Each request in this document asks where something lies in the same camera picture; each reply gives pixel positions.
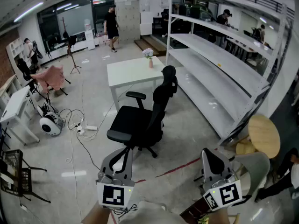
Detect tripod stand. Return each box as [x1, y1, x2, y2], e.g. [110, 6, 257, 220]
[59, 17, 82, 74]

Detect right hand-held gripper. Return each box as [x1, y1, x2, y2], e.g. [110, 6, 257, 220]
[200, 147, 242, 212]

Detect black mesh office chair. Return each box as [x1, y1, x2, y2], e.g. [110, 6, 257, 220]
[16, 58, 32, 81]

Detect red floor tape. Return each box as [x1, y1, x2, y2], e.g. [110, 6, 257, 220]
[134, 157, 201, 184]

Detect beige locker cabinet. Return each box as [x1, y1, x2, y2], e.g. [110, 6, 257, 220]
[115, 0, 141, 44]

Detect person's right forearm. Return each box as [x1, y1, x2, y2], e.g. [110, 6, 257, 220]
[209, 208, 231, 224]

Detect small wooden stool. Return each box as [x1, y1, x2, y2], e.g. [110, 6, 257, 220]
[235, 136, 256, 155]

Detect person's left forearm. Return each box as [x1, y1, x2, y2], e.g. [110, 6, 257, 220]
[81, 202, 110, 224]

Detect white narrow desk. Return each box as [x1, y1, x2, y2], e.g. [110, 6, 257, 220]
[0, 85, 40, 146]

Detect black floor cable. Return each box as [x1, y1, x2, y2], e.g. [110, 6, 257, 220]
[59, 108, 101, 171]

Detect black metal chair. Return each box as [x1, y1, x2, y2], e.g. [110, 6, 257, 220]
[0, 149, 51, 204]

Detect white cabinet wooden top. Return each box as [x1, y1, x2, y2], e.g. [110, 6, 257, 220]
[0, 75, 19, 112]

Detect round wooden table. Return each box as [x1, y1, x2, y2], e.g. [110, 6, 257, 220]
[247, 114, 281, 160]

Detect white square table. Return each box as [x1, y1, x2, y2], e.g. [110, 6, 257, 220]
[107, 56, 166, 113]

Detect pale blue flower bouquet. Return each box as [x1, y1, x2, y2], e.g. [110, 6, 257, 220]
[142, 48, 154, 60]

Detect black balcony railing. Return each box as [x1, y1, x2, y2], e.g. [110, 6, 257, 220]
[235, 0, 295, 14]

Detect long ceiling light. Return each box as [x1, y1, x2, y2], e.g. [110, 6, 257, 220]
[13, 1, 44, 23]

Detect white metal shelving rack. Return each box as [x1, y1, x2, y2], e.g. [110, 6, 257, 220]
[165, 0, 294, 147]

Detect white round wheeled device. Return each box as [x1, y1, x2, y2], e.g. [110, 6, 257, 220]
[39, 101, 65, 136]

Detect large dark window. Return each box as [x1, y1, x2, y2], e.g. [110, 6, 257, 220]
[36, 0, 115, 56]

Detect pink cloth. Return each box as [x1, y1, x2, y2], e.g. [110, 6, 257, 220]
[30, 65, 66, 94]

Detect grey plastic chair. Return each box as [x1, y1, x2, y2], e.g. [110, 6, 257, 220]
[230, 152, 271, 196]

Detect person's cream shirt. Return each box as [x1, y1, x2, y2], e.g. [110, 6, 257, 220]
[119, 201, 187, 224]

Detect white water dispenser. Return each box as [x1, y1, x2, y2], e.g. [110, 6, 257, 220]
[84, 19, 96, 50]

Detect wooden step platform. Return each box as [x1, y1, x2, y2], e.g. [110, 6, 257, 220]
[134, 35, 168, 57]

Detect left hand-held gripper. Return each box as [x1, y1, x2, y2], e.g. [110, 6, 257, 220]
[96, 147, 136, 211]

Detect white floor cable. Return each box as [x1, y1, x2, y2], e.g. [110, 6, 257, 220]
[65, 111, 82, 221]

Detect white cubby shelf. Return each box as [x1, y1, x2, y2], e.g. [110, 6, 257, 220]
[6, 37, 26, 79]

